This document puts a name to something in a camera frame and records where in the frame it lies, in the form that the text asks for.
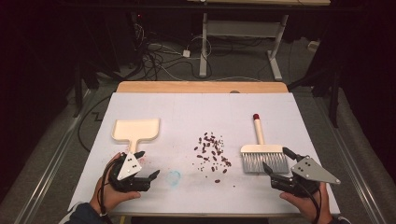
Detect tangle of floor cables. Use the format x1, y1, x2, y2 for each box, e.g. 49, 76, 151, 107
134, 18, 265, 83

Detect wooden table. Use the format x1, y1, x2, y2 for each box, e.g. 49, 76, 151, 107
108, 80, 302, 218

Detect person's left hand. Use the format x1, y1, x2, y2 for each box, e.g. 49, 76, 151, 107
90, 151, 142, 216

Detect black floor cable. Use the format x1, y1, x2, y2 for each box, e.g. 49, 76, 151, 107
77, 94, 112, 154

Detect right hand-held gripper cable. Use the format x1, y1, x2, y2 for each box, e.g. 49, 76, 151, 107
293, 181, 323, 224

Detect person's right hand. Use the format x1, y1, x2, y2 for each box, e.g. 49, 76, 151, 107
278, 182, 333, 224

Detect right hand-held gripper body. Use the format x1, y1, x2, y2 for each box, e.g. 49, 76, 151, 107
270, 156, 342, 199

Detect metal floor rail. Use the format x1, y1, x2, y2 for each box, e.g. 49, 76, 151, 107
13, 89, 95, 224
313, 95, 388, 224

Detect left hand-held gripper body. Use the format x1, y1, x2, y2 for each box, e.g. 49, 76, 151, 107
107, 151, 152, 193

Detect cream hand brush grey bristles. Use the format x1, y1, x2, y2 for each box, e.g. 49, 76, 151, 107
239, 113, 290, 175

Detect white table mat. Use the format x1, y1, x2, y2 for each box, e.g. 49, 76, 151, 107
67, 91, 341, 216

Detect hand-held gripper cable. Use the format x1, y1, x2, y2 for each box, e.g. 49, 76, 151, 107
96, 161, 115, 224
293, 181, 323, 224

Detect left hand-held gripper cable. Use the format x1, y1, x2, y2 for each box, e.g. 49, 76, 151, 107
96, 161, 115, 224

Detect black metal stand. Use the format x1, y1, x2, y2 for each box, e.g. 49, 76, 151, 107
287, 60, 341, 129
72, 60, 101, 119

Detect heap of red beans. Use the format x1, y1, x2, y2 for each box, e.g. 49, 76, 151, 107
192, 131, 233, 184

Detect cream plastic dustpan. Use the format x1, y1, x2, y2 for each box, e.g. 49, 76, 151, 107
110, 118, 161, 155

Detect white metal desk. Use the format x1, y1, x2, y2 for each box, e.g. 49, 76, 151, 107
186, 0, 332, 82

